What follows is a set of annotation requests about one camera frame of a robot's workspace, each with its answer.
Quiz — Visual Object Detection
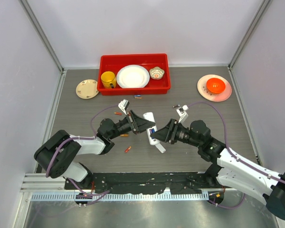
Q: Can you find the white battery cover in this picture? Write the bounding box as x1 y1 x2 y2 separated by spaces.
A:
155 143 166 153

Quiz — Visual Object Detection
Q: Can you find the pink plate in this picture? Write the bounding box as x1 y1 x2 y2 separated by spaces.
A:
197 75 232 102

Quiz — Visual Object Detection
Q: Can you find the beige floral plate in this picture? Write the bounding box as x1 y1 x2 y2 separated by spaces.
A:
76 79 99 99

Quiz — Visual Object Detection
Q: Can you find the red plastic bin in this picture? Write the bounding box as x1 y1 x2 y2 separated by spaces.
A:
97 53 171 95

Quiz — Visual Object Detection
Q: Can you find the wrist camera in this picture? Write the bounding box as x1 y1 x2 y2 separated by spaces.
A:
176 105 189 124
118 99 130 115

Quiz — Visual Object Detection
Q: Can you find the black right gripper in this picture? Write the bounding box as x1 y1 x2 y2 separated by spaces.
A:
151 118 202 148

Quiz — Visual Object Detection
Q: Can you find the white plate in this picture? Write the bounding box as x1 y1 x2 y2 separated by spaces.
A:
116 65 150 88

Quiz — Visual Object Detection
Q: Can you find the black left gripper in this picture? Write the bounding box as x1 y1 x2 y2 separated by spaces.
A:
109 110 155 140

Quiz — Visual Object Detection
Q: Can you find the small flower bowl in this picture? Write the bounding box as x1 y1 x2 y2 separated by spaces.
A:
149 66 165 80

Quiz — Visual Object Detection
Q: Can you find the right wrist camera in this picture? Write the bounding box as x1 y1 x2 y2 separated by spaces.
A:
176 105 189 124

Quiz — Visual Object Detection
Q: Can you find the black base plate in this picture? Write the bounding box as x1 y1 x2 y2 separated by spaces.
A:
75 172 228 195

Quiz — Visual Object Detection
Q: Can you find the orange bowl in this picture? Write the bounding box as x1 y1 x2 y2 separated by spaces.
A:
206 78 226 94

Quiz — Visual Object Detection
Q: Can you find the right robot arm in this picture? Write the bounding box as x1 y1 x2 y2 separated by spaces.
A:
148 119 285 220

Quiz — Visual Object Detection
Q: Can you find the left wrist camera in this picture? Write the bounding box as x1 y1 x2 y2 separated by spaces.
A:
118 99 130 115

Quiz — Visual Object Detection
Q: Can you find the yellow mug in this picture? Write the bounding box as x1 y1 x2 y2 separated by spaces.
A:
101 71 117 89

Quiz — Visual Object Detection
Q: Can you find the white remote control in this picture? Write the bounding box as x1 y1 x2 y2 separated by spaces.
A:
143 112 160 146

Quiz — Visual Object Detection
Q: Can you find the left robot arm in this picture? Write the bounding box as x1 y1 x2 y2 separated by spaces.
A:
34 111 155 190

